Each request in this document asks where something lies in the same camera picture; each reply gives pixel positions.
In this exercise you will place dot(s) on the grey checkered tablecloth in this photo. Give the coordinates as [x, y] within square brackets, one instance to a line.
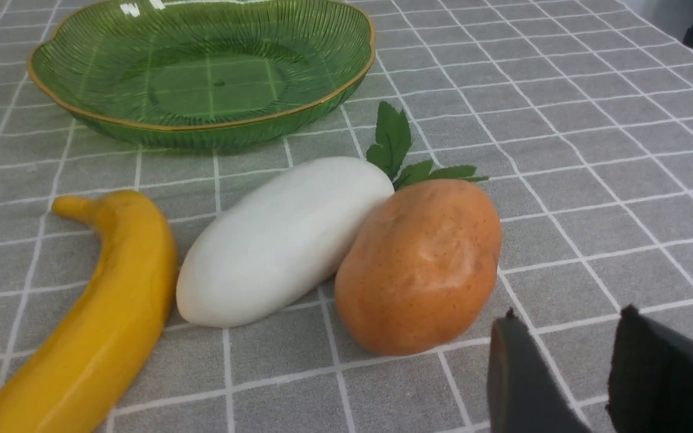
[579, 112]

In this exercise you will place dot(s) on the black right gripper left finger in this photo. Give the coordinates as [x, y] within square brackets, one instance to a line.
[521, 394]

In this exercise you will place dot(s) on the yellow toy banana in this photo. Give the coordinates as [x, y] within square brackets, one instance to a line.
[95, 353]

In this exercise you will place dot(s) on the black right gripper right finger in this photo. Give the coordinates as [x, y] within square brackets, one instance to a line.
[650, 385]

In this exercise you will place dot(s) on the green glass plate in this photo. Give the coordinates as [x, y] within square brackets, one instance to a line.
[220, 76]

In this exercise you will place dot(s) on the white toy radish with leaves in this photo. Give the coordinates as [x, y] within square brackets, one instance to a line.
[291, 233]

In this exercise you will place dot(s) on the brown toy potato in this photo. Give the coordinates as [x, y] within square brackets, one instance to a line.
[421, 269]

